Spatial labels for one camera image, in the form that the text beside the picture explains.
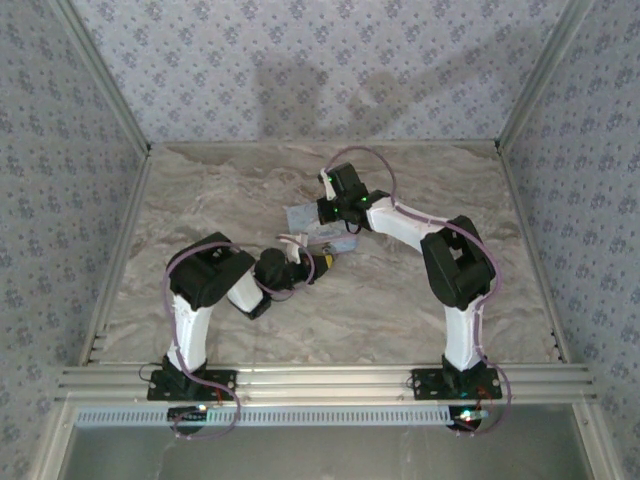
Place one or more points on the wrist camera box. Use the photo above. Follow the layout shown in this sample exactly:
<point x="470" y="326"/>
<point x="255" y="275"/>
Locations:
<point x="295" y="245"/>
<point x="327" y="185"/>

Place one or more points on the small lit circuit board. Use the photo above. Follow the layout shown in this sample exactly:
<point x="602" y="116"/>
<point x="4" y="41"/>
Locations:
<point x="467" y="416"/>
<point x="187" y="415"/>

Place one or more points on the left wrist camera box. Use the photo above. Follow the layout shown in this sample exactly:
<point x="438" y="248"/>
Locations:
<point x="295" y="245"/>

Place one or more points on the aluminium front rail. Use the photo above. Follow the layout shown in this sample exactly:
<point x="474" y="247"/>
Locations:
<point x="325" y="382"/>

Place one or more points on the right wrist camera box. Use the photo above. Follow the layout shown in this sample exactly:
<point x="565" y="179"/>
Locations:
<point x="327" y="185"/>

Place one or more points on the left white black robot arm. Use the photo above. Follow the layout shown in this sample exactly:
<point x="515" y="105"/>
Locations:
<point x="192" y="330"/>

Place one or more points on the aluminium side rail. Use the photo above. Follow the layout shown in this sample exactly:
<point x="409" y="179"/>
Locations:
<point x="121" y="250"/>
<point x="534" y="250"/>

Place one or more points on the blue cartoon tin box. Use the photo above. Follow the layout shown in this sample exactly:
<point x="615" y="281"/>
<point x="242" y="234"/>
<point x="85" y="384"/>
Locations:
<point x="305" y="217"/>

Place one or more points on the aluminium frame post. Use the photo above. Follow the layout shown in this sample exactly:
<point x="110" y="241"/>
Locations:
<point x="530" y="90"/>
<point x="116" y="90"/>

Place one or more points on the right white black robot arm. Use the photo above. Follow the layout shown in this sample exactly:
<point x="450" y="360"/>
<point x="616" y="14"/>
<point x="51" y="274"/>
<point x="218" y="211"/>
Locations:
<point x="460" y="270"/>

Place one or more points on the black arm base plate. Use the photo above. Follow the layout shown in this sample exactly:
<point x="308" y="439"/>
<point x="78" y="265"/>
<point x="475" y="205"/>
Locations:
<point x="220" y="385"/>
<point x="430" y="387"/>

